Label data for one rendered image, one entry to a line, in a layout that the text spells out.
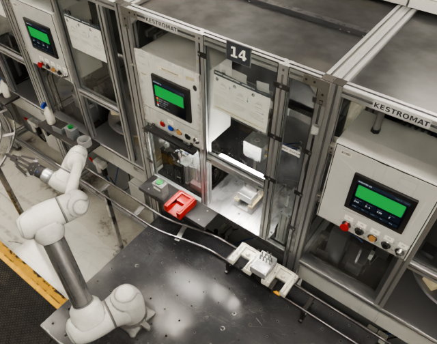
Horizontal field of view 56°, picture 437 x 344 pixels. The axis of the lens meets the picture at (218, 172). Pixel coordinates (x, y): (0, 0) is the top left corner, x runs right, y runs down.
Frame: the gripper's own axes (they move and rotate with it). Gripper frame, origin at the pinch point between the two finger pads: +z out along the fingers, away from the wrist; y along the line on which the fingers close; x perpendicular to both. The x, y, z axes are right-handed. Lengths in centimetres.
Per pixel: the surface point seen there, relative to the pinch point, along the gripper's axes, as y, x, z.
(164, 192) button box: 23, -4, -88
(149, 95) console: 66, 28, -56
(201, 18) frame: 104, 63, -65
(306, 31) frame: 117, 76, -109
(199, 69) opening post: 82, 63, -76
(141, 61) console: 78, 40, -46
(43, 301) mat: -93, -68, -47
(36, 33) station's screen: 72, -10, 26
